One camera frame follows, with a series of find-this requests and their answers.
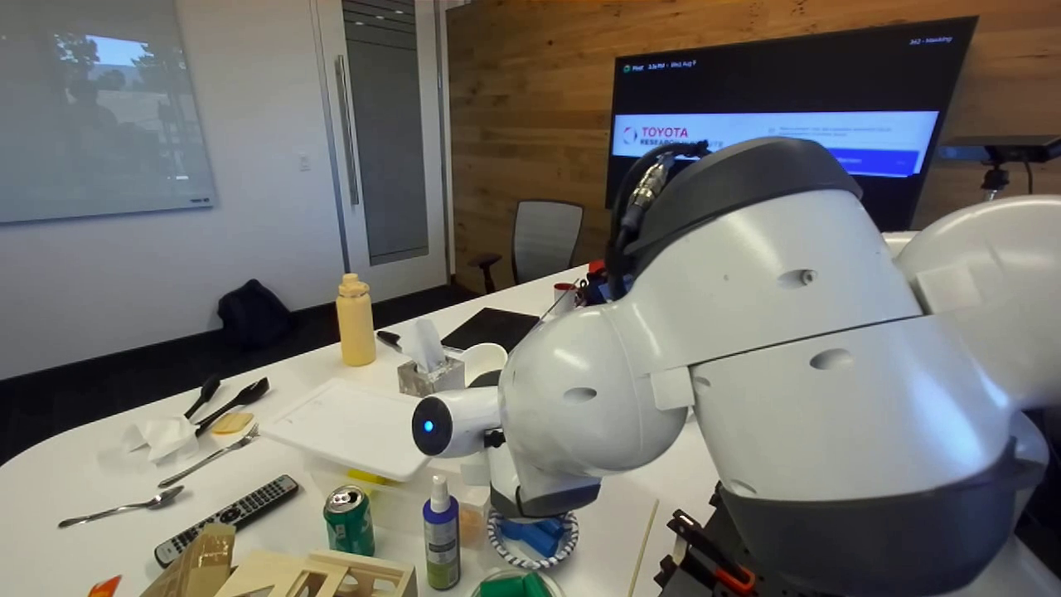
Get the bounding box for blue patterned paper bowl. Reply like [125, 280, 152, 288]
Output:
[487, 509, 579, 573]

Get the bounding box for thin wooden straw stick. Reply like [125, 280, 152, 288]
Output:
[623, 495, 663, 597]

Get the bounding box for white bowl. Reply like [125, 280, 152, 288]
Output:
[467, 565, 567, 597]

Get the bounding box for black tablet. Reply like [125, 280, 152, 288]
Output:
[441, 305, 545, 357]

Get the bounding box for grey office chair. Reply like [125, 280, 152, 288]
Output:
[474, 200, 587, 291]

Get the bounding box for white cup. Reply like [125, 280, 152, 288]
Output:
[462, 342, 511, 391]

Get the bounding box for tissue box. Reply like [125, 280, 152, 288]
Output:
[395, 319, 467, 399]

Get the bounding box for yellow mustard bottle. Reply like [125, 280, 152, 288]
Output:
[336, 268, 381, 370]

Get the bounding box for clear plastic container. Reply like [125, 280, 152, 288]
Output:
[454, 479, 502, 554]

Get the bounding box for glass door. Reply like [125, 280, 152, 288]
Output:
[311, 0, 450, 305]

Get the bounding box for white flat tray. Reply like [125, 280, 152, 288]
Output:
[259, 376, 439, 485]

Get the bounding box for blue toy block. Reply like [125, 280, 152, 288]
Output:
[527, 515, 571, 544]
[508, 529, 561, 560]

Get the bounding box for orange round toy food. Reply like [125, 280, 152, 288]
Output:
[462, 500, 490, 547]

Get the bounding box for spray bottle with blue label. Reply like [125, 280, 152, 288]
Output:
[421, 472, 463, 595]

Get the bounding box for black bag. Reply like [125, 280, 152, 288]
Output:
[214, 275, 294, 351]

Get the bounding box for green toy cylinder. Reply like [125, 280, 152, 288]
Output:
[482, 570, 553, 597]

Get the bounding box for green soda can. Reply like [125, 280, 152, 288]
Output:
[323, 485, 378, 559]

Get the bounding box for large black spoon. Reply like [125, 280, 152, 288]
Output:
[194, 376, 272, 441]

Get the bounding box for black clamp orange tip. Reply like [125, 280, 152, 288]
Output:
[663, 509, 763, 597]

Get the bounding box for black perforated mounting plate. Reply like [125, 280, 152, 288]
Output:
[652, 500, 776, 597]

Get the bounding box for beige wooden scoop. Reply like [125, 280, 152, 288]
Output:
[209, 410, 262, 446]

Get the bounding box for small black spoon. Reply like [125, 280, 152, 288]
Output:
[183, 376, 223, 422]

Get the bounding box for metal knife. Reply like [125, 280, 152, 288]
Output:
[156, 429, 262, 490]

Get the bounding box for black remote control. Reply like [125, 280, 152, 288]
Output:
[149, 476, 302, 570]

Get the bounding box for open wooden crate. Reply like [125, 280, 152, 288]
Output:
[212, 547, 421, 597]

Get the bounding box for crumpled white wrapper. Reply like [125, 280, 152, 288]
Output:
[104, 414, 202, 468]

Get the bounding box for wooden toy house piece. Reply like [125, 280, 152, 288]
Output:
[140, 522, 240, 597]

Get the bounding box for metal spoon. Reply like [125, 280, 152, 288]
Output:
[55, 485, 187, 532]

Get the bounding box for large wall television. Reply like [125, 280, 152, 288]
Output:
[602, 13, 981, 232]

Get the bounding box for wall whiteboard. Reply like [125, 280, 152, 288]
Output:
[0, 0, 219, 230]

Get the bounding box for camera on stand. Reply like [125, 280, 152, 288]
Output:
[939, 138, 1061, 200]

